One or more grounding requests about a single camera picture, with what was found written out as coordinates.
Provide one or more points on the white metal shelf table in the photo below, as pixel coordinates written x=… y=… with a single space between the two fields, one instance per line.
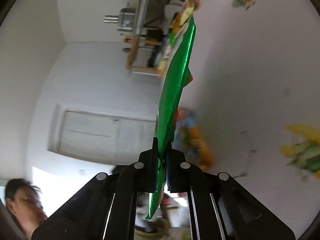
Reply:
x=139 y=25

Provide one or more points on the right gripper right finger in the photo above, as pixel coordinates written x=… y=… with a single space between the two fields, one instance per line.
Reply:
x=220 y=207

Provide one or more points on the green chips bag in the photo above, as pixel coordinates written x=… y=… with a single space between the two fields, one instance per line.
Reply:
x=177 y=77

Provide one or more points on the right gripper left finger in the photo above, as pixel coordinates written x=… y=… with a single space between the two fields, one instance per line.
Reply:
x=105 y=207

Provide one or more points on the person head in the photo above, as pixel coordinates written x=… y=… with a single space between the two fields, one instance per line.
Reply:
x=23 y=204

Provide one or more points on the yellow orange snack packet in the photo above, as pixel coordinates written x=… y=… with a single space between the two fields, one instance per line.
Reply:
x=182 y=16

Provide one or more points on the orange striped snack packet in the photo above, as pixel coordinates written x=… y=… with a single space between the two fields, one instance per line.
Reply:
x=163 y=62

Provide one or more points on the silver cooking pot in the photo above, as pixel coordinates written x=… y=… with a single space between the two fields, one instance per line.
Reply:
x=124 y=20

